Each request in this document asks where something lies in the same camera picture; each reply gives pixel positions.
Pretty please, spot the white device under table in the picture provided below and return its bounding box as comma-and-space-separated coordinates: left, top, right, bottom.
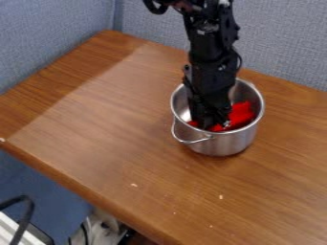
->
65, 209, 128, 245

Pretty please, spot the red rectangular block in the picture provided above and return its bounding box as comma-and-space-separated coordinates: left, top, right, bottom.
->
186, 100, 254, 133

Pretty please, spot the stainless steel pot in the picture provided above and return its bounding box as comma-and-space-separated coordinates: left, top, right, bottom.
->
169, 78, 265, 156

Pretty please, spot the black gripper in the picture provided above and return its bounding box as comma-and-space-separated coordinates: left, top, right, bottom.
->
182, 56, 238, 129

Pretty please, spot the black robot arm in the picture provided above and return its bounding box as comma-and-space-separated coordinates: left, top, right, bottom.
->
142, 0, 241, 130

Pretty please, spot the black cable loop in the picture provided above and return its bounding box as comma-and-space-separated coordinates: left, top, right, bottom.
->
0, 195, 35, 245

